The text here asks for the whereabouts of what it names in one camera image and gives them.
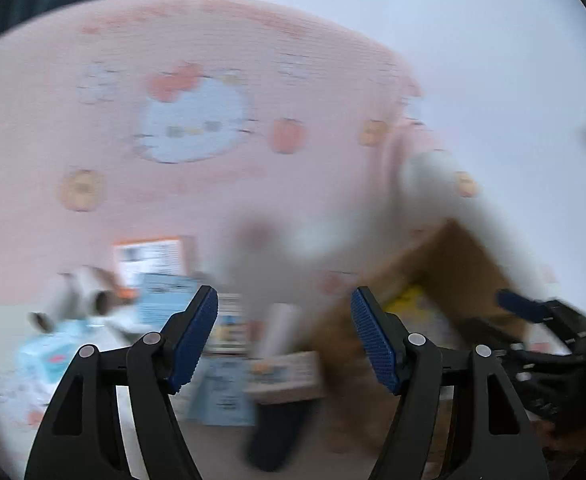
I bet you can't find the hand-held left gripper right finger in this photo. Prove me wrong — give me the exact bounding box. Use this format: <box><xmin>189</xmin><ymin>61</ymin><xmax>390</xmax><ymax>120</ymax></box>
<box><xmin>350</xmin><ymin>286</ymin><xmax>551</xmax><ymax>480</ymax></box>

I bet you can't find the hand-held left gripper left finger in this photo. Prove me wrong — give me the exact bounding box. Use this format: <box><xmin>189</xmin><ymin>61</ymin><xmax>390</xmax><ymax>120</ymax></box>
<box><xmin>23</xmin><ymin>285</ymin><xmax>220</xmax><ymax>480</ymax></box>

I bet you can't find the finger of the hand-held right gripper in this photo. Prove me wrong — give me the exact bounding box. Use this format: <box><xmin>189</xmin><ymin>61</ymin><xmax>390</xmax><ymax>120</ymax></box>
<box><xmin>495</xmin><ymin>288</ymin><xmax>586</xmax><ymax>356</ymax></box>

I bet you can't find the white green cartoon box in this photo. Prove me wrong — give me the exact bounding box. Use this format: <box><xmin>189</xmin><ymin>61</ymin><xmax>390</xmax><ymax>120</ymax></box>
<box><xmin>208</xmin><ymin>292</ymin><xmax>254</xmax><ymax>357</ymax></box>

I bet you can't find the brown cardboard box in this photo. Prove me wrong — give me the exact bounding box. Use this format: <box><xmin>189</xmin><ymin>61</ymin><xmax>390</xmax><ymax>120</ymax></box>
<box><xmin>318</xmin><ymin>217</ymin><xmax>531</xmax><ymax>456</ymax></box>

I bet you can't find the light blue printed box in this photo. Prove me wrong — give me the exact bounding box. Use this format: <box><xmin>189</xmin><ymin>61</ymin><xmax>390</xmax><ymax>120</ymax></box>
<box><xmin>137</xmin><ymin>274</ymin><xmax>209</xmax><ymax>332</ymax></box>

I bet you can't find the yellow packet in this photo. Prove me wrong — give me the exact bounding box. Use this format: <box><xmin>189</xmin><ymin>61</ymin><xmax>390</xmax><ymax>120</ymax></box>
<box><xmin>383</xmin><ymin>284</ymin><xmax>436</xmax><ymax>322</ymax></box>

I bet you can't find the blue illustrated flat box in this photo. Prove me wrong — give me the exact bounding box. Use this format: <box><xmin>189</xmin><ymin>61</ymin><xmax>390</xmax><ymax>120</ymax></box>
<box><xmin>187</xmin><ymin>355</ymin><xmax>260</xmax><ymax>427</ymax></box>

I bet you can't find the orange white barcode box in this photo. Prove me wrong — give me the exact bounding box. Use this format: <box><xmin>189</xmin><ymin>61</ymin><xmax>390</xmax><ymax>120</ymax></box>
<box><xmin>113</xmin><ymin>237</ymin><xmax>195</xmax><ymax>292</ymax></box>

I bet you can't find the white box orange print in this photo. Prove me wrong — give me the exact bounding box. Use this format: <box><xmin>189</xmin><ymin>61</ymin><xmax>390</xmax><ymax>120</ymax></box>
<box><xmin>247</xmin><ymin>351</ymin><xmax>325</xmax><ymax>402</ymax></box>

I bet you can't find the dark blue slipper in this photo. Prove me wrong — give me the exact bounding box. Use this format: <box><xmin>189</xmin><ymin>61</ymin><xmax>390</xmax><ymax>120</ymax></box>
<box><xmin>243</xmin><ymin>399</ymin><xmax>316</xmax><ymax>472</ymax></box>

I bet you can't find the blue white wet wipes pack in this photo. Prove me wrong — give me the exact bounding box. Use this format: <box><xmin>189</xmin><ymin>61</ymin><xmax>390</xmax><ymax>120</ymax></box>
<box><xmin>17</xmin><ymin>321</ymin><xmax>96</xmax><ymax>403</ymax></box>

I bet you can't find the long white cardboard tube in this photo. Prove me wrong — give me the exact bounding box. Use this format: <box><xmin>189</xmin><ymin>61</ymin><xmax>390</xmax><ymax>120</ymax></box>
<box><xmin>27</xmin><ymin>272</ymin><xmax>81</xmax><ymax>335</ymax></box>

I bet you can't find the pink printed floor mat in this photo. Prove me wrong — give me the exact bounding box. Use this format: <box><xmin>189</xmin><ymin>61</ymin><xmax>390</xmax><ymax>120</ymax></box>
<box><xmin>0</xmin><ymin>0</ymin><xmax>564</xmax><ymax>480</ymax></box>

